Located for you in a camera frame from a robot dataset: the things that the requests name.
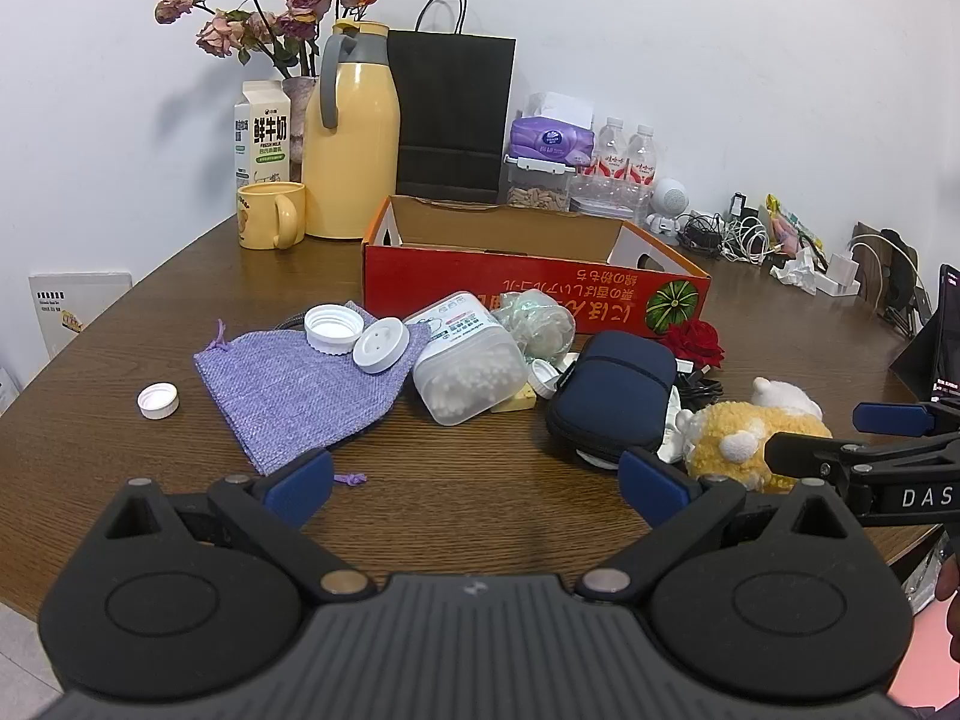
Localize yellow plush toy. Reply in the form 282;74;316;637
675;377;833;494

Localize large white screw cap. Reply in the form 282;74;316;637
303;302;366;356

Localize white robot figure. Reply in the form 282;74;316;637
645;178;691;239

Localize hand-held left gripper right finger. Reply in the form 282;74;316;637
576;446;878;605

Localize white printed box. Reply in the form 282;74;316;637
28;270;134;361

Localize brown bag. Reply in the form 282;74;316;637
851;221;935;335

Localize yellow thermos jug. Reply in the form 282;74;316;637
302;19;401;241

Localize yellow rectangular block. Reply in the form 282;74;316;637
491;382;537;413

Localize pink flower vase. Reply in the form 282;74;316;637
282;76;319;163

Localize clear plastic bag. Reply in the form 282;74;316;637
491;289;577;365

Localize red cardboard box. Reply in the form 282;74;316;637
362;195;712;338

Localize white charger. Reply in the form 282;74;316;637
814;253;862;299

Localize red fabric rose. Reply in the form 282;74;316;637
664;319;727;370

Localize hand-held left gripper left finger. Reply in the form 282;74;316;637
105;448;376;605

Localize yellow mug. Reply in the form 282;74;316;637
237;181;307;251

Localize purple fabric drawstring pouch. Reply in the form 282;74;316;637
193;302;415;485

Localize black paper bag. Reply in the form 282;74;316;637
386;0;517;205

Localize small water bottle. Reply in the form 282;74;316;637
625;124;661;185
592;118;628;179

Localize white milk carton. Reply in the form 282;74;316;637
232;80;292;192

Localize clear cotton swab box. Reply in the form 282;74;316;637
405;291;530;427

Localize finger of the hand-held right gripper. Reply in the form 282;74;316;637
763;430;863;482
853;399;960;437

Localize colourful snack packets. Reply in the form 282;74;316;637
763;195;826;256

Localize tangle of charging cables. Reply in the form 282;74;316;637
679;210;781;265

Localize black phone on stand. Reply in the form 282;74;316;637
889;264;960;406

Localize white round lid with holes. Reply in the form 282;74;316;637
352;317;410;374

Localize crumpled white tissue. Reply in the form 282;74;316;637
771;247;826;293

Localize black cable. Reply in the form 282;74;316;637
671;358;725;402

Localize pale metal tin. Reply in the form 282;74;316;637
568;193;650;220

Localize clear seed container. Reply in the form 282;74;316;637
504;155;587;212

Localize purple tissue pack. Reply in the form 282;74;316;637
510;92;596;166

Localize navy zip case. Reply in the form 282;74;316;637
544;331;678;466

